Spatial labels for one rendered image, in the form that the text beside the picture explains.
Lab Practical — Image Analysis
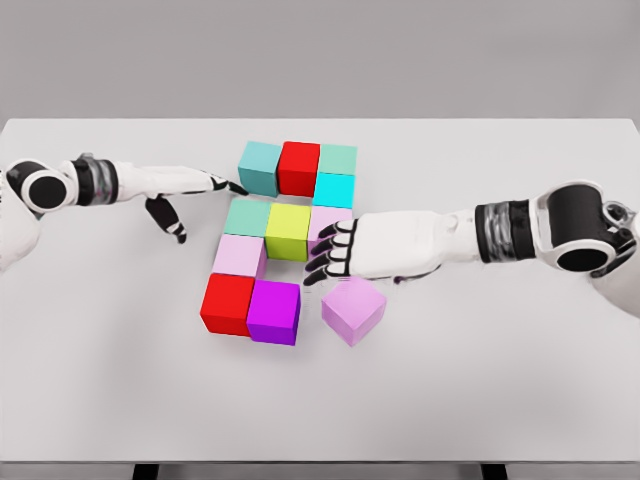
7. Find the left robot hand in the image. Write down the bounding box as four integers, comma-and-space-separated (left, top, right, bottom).
142, 165, 250, 246

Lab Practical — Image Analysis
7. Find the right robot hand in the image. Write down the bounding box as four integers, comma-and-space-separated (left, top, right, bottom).
302, 211, 427, 287

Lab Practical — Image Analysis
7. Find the pale pink cube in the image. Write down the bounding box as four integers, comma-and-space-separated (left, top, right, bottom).
306, 205, 355, 254
212, 233, 268, 279

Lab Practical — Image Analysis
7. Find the sea-green cube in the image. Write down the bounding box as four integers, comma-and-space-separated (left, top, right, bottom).
222, 197, 273, 239
318, 143, 359, 177

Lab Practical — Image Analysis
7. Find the orchid pink cube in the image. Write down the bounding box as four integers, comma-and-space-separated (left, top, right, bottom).
320, 277, 389, 349

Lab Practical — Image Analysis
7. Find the teal cube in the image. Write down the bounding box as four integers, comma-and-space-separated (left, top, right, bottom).
237, 140, 283, 198

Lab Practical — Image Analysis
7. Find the cyan cube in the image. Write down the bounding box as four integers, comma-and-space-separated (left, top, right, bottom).
312, 171, 357, 211

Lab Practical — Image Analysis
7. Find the yellow-green cube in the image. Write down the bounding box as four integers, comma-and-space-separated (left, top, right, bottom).
263, 202, 313, 263

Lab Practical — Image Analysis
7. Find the red cube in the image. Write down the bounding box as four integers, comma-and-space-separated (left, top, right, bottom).
199, 272, 257, 338
277, 140, 322, 198

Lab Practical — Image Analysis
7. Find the magenta cube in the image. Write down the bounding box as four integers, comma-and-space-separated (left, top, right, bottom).
245, 279, 302, 347

